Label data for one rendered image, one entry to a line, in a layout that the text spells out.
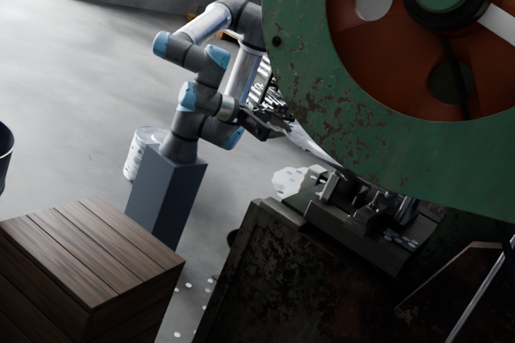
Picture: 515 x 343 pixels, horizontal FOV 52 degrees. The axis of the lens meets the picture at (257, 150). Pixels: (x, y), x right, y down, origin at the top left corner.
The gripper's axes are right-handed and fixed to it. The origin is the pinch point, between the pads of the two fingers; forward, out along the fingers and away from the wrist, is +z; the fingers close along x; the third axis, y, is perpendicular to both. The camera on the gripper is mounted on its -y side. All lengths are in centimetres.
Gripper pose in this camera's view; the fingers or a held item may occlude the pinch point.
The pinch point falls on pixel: (288, 132)
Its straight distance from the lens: 162.6
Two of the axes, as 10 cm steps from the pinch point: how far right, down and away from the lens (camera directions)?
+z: 8.6, 2.7, 4.4
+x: -4.3, 8.5, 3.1
